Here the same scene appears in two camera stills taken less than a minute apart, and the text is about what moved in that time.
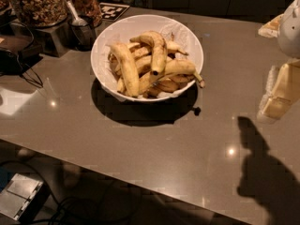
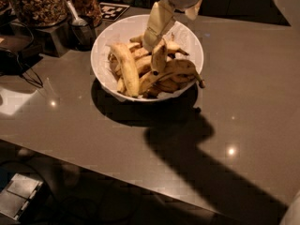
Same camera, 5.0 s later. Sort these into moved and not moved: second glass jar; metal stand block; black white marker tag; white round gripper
Moved: white round gripper
Not moved: black white marker tag; second glass jar; metal stand block
